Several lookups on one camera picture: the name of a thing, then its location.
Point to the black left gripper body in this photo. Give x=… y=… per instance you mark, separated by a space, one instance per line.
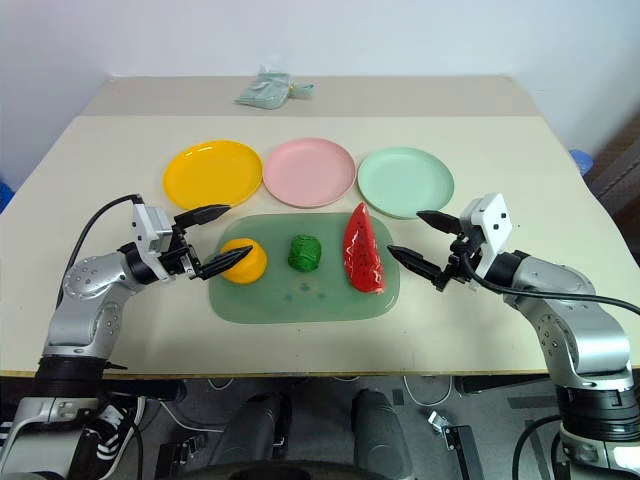
x=177 y=255

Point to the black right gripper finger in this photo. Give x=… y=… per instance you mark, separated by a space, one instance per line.
x=440 y=220
x=415 y=260

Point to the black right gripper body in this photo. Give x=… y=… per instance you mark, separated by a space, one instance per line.
x=457 y=260

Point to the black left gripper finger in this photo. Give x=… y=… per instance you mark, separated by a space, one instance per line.
x=205 y=214
x=222 y=262

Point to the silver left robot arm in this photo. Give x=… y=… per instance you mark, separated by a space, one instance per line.
x=95 y=272

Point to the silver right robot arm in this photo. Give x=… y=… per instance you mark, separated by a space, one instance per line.
x=590 y=345

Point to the yellow pepper toy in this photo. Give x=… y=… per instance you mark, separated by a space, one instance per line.
x=251 y=272

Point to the yellow plate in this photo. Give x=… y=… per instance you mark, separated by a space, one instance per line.
x=212 y=172

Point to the light green plate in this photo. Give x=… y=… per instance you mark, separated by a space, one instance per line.
x=405 y=180

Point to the green vegetable toy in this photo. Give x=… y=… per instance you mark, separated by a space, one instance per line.
x=304 y=252

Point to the pink plate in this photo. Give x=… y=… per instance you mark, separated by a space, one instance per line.
x=310 y=172

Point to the red watermelon slice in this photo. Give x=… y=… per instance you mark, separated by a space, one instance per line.
x=362 y=250

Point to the green translucent tray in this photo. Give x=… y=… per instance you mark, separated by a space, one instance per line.
x=300 y=300

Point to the blue plastic stool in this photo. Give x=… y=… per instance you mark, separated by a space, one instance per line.
x=581 y=161
x=4 y=196

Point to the caster wheel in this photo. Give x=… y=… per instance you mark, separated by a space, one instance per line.
x=437 y=422

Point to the dark rounded shape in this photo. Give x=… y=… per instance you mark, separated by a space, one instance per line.
x=377 y=435
x=252 y=425

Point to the brown woven furniture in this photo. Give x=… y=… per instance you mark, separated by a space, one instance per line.
x=617 y=170

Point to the black shoe with white stripes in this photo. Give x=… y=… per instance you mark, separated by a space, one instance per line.
x=112 y=435

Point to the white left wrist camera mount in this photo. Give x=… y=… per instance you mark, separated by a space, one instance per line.
x=150 y=232

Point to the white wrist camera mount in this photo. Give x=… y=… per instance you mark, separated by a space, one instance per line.
x=150 y=232
x=492 y=220

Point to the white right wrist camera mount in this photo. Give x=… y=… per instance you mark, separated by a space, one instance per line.
x=492 y=220

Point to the black table frame bar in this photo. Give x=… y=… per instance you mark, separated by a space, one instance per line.
x=500 y=384

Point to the black metal bracket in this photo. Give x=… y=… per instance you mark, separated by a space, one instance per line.
x=460 y=450

